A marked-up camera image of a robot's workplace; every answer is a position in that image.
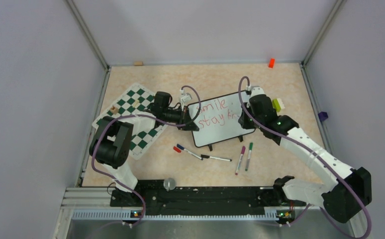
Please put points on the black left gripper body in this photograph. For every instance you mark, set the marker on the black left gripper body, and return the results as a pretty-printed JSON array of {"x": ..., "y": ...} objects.
[{"x": 176, "y": 116}]

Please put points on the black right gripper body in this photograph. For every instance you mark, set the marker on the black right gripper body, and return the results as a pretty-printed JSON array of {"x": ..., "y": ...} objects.
[{"x": 253, "y": 123}]

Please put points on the white whiteboard black frame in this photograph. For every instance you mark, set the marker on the white whiteboard black frame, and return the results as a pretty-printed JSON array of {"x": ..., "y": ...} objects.
[{"x": 217, "y": 120}]

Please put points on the red marker cap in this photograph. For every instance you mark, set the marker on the red marker cap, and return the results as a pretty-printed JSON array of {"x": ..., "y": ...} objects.
[{"x": 177, "y": 149}]

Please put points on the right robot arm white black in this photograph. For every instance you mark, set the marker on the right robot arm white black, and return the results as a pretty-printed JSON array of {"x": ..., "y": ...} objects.
[{"x": 344, "y": 190}]

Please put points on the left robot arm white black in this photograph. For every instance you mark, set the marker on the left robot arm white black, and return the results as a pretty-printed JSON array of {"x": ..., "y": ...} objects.
[{"x": 112, "y": 141}]

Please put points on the blue cap whiteboard marker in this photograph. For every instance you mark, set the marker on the blue cap whiteboard marker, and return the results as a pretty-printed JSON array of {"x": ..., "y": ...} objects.
[{"x": 189, "y": 152}]

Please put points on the green cap whiteboard marker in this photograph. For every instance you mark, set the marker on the green cap whiteboard marker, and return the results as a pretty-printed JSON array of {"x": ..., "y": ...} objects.
[{"x": 249, "y": 156}]

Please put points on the black cap whiteboard marker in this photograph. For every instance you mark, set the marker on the black cap whiteboard marker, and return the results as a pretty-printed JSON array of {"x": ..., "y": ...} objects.
[{"x": 216, "y": 158}]

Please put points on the magenta cap whiteboard marker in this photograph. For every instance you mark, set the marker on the magenta cap whiteboard marker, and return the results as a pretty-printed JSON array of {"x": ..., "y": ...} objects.
[{"x": 240, "y": 160}]

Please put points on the green and white brick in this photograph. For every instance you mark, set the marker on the green and white brick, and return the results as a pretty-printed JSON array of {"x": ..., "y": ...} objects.
[{"x": 278, "y": 104}]

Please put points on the green white chess mat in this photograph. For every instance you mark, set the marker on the green white chess mat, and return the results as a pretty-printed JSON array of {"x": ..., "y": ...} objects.
[{"x": 133, "y": 102}]

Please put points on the orange block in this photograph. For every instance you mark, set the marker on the orange block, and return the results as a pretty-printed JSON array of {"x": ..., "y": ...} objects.
[{"x": 271, "y": 63}]

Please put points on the grey round knob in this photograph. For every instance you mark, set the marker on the grey round knob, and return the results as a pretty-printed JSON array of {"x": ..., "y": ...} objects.
[{"x": 169, "y": 184}]

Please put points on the purple block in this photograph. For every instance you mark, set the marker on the purple block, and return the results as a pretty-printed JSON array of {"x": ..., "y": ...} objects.
[{"x": 323, "y": 116}]

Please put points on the brown chess piece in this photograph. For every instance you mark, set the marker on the brown chess piece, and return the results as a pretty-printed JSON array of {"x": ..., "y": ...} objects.
[{"x": 114, "y": 110}]

